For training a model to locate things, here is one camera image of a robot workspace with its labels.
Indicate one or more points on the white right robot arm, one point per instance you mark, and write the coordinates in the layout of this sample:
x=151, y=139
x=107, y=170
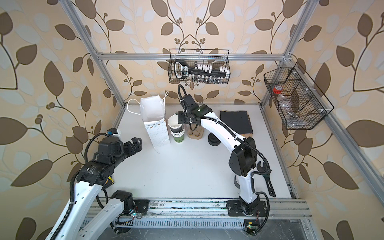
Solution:
x=245, y=160

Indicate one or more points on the black adjustable wrench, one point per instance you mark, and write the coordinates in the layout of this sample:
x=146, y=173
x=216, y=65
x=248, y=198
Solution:
x=265, y=171

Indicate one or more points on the plastic bottle red cap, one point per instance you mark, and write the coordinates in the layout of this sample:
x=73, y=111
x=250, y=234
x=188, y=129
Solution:
x=284, y=102

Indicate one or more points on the stack of black cup lids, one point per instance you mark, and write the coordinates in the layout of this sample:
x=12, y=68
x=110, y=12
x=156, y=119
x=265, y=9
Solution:
x=213, y=140

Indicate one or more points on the stack of pulp cup carriers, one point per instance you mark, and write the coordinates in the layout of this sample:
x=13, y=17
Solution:
x=196, y=132

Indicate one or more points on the grey tape roll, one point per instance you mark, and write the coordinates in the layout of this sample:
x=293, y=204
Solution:
x=236, y=182

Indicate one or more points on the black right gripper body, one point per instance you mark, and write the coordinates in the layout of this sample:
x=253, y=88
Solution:
x=183, y=118

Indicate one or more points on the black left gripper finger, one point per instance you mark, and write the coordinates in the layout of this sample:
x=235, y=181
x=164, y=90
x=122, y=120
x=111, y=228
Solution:
x=135, y=140
x=138, y=146

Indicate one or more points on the black wire basket centre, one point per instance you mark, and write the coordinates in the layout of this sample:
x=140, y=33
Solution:
x=216, y=57

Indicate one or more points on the stack of coloured napkins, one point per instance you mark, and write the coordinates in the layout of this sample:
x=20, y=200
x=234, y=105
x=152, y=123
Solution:
x=236, y=121

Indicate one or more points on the black paper coffee cup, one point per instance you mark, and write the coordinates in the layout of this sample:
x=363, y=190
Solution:
x=174, y=125

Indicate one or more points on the black wire basket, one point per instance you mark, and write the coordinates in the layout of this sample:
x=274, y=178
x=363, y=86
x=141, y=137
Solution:
x=216, y=57
x=309, y=107

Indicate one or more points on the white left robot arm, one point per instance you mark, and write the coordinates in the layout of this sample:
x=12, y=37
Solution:
x=86, y=185

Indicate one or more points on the stack of paper cups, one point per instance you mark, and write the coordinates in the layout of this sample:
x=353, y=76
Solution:
x=179, y=137

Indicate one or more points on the white paper gift bag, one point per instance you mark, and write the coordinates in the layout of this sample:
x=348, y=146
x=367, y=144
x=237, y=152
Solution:
x=153, y=113

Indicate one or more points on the black wire basket right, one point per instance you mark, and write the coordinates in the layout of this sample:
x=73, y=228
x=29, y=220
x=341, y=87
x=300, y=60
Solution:
x=309, y=107

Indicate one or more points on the black socket set rack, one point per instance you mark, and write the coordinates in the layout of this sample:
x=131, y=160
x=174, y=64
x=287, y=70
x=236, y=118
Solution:
x=183, y=71

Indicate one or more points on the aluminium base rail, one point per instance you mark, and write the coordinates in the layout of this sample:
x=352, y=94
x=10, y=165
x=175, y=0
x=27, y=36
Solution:
x=209, y=213

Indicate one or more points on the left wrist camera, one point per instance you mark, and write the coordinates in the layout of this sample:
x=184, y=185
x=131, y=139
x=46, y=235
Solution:
x=114, y=132

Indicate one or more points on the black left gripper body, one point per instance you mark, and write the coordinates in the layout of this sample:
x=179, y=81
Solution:
x=123, y=152

